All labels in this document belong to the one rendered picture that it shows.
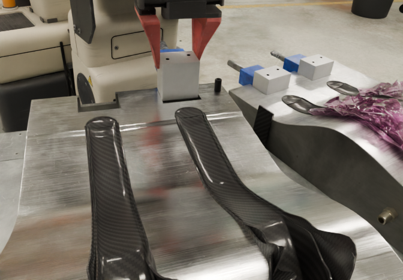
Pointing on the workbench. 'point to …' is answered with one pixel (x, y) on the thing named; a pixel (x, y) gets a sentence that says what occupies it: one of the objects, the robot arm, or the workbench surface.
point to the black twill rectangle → (262, 123)
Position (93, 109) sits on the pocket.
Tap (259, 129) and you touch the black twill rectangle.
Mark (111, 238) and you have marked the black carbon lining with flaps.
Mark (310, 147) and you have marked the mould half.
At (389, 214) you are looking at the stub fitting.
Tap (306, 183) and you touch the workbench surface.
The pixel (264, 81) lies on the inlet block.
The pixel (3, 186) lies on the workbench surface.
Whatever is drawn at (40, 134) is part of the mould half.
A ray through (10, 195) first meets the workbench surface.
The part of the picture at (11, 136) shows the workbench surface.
